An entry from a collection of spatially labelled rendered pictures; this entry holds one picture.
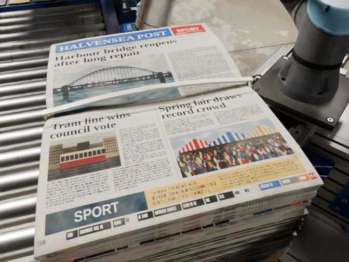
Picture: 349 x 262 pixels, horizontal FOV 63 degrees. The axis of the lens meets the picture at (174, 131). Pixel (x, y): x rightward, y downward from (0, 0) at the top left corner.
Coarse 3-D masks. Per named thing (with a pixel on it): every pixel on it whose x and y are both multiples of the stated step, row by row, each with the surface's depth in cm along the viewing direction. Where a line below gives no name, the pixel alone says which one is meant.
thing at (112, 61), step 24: (192, 24) 53; (72, 48) 47; (96, 48) 47; (120, 48) 47; (144, 48) 47; (168, 48) 46; (192, 48) 46; (216, 48) 46; (48, 72) 42; (72, 72) 42; (96, 72) 42; (120, 72) 42; (144, 72) 42; (168, 72) 42; (192, 72) 43; (216, 72) 43; (48, 96) 38
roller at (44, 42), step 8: (96, 32) 100; (104, 32) 100; (32, 40) 96; (40, 40) 96; (48, 40) 96; (56, 40) 97; (64, 40) 97; (72, 40) 98; (0, 48) 94; (8, 48) 94; (16, 48) 95; (24, 48) 95
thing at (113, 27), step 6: (102, 0) 120; (108, 0) 120; (102, 6) 116; (108, 6) 116; (102, 12) 112; (108, 12) 111; (114, 12) 111; (108, 18) 108; (114, 18) 108; (108, 24) 104; (114, 24) 104; (108, 30) 101; (114, 30) 101
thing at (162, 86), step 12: (156, 84) 38; (168, 84) 38; (180, 84) 38; (192, 84) 38; (204, 84) 39; (96, 96) 37; (108, 96) 37; (120, 96) 37; (60, 108) 36; (72, 108) 36
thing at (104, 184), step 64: (64, 128) 34; (128, 128) 34; (192, 128) 34; (256, 128) 34; (64, 192) 28; (128, 192) 28; (192, 192) 28; (256, 192) 28; (64, 256) 25; (128, 256) 29; (192, 256) 32; (256, 256) 38
